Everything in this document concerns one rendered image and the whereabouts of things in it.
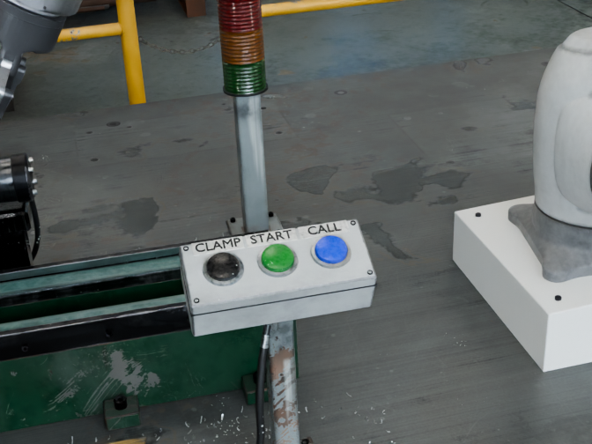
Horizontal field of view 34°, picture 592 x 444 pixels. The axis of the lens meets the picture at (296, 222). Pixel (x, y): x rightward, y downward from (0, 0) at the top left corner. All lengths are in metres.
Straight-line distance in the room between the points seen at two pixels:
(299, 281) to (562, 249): 0.45
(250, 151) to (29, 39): 0.55
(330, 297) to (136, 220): 0.70
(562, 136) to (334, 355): 0.38
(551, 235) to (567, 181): 0.09
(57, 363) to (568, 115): 0.63
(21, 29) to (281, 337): 0.37
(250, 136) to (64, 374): 0.46
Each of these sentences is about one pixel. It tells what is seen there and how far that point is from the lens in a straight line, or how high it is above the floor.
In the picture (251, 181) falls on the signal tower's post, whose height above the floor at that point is 0.89.
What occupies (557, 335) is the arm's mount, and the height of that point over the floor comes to 0.85.
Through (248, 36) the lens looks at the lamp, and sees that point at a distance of 1.33.
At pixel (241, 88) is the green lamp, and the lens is 1.35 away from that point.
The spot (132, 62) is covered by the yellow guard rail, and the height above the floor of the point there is 0.44.
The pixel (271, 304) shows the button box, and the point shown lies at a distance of 0.87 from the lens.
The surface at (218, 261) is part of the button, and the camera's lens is 0.87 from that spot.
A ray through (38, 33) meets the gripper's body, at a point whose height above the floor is 1.26.
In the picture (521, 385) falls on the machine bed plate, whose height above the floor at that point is 0.80.
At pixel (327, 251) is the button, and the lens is 0.88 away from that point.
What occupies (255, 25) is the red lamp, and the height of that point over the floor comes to 1.13.
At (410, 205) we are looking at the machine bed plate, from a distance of 1.54.
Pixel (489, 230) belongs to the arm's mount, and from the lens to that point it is 1.31.
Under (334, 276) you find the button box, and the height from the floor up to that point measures 1.05.
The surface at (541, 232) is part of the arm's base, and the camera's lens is 1.25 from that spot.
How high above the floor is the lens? 1.51
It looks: 29 degrees down
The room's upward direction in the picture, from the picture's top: 3 degrees counter-clockwise
